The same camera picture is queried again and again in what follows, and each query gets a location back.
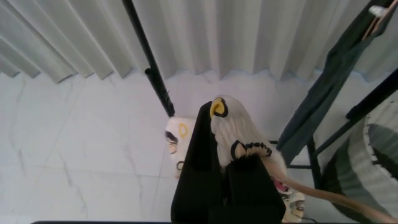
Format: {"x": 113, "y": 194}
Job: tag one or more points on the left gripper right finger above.
{"x": 252, "y": 186}

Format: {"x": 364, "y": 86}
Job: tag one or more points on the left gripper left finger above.
{"x": 196, "y": 180}

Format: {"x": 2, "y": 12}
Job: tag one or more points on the cream printed garment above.
{"x": 236, "y": 130}

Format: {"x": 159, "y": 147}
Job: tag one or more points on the dark grey garment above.
{"x": 323, "y": 93}

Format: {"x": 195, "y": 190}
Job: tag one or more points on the white laundry basket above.
{"x": 360, "y": 155}

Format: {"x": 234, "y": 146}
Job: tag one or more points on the black clothes rack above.
{"x": 149, "y": 56}

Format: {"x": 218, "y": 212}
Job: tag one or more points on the white curtain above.
{"x": 217, "y": 31}

